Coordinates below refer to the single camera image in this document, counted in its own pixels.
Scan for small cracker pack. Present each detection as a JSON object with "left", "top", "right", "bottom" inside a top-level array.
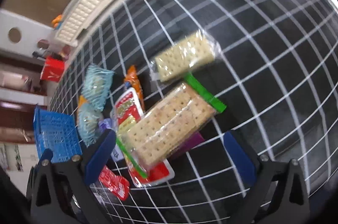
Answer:
[{"left": 150, "top": 29, "right": 222, "bottom": 83}]

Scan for black white grid tablecloth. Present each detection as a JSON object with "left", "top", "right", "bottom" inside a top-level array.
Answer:
[{"left": 50, "top": 0, "right": 337, "bottom": 223}]

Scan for red flat snack packet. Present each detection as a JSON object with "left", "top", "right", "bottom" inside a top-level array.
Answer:
[{"left": 99, "top": 166, "right": 130, "bottom": 201}]

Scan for light blue snack bag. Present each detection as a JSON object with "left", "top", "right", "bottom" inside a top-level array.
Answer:
[
  {"left": 77, "top": 102, "right": 102, "bottom": 147},
  {"left": 81, "top": 64, "right": 114, "bottom": 112}
]

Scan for orange stick snack pack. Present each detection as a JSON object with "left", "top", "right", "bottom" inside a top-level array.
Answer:
[{"left": 124, "top": 65, "right": 145, "bottom": 111}]

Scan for purple snack bar pack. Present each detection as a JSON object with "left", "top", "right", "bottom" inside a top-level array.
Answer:
[{"left": 98, "top": 118, "right": 124, "bottom": 162}]

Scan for orange yellow snack pouch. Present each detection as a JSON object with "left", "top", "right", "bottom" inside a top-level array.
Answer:
[{"left": 77, "top": 95, "right": 87, "bottom": 111}]

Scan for red white tray snack pack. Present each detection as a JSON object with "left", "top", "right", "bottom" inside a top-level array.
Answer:
[{"left": 111, "top": 87, "right": 175, "bottom": 188}]

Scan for large cracker pack green edge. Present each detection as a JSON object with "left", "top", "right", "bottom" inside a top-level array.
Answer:
[{"left": 116, "top": 72, "right": 228, "bottom": 179}]

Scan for purple yellow snack packet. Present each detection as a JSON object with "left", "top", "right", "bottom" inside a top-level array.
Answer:
[{"left": 170, "top": 131, "right": 204, "bottom": 159}]

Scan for oranges on plate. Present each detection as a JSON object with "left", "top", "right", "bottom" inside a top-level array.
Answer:
[{"left": 52, "top": 15, "right": 63, "bottom": 29}]

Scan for blue plastic basket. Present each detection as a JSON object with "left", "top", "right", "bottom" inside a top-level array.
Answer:
[{"left": 33, "top": 107, "right": 82, "bottom": 163}]

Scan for red paper bag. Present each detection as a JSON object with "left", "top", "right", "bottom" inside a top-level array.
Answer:
[{"left": 40, "top": 56, "right": 65, "bottom": 82}]

